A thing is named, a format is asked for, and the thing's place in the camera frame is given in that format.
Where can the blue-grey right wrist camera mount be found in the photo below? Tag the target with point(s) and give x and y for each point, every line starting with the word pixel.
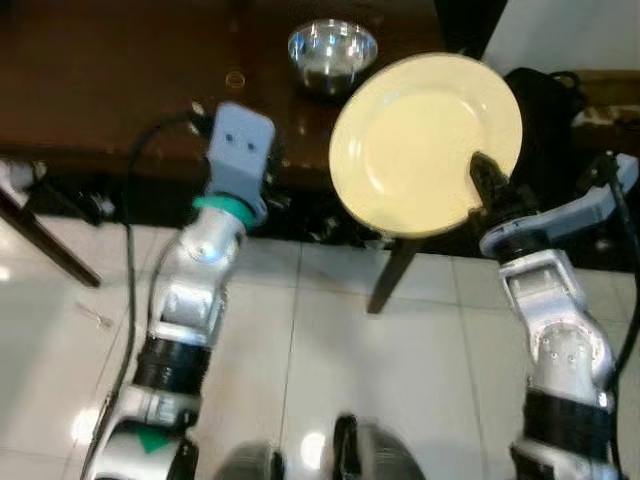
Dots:
pixel 590 205

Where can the robot leg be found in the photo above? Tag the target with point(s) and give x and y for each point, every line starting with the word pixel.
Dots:
pixel 250 462
pixel 385 450

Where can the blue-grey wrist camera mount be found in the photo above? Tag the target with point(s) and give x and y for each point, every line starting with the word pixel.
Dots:
pixel 240 145
pixel 590 205

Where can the black backpack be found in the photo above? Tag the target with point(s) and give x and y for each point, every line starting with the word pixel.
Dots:
pixel 545 110

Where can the yellow plate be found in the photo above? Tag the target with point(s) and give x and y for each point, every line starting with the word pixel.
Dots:
pixel 420 140

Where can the wooden bench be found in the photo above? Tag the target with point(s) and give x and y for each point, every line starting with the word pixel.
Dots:
pixel 610 95

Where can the black upright board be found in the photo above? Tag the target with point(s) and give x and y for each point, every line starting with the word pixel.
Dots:
pixel 470 25

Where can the steel bowl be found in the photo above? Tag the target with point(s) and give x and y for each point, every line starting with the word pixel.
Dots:
pixel 332 55

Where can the robot left leg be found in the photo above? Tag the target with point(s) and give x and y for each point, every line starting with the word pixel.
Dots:
pixel 250 462

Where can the dark wooden table leg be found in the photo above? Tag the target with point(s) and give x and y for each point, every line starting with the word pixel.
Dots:
pixel 45 240
pixel 395 275

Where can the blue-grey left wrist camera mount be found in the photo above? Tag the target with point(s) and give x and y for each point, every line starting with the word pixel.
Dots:
pixel 240 145

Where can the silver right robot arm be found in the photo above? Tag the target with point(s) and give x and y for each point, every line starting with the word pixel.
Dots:
pixel 565 350

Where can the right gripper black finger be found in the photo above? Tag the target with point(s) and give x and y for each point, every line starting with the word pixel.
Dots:
pixel 488 178

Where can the robot right leg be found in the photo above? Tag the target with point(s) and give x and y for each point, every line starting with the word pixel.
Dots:
pixel 385 450

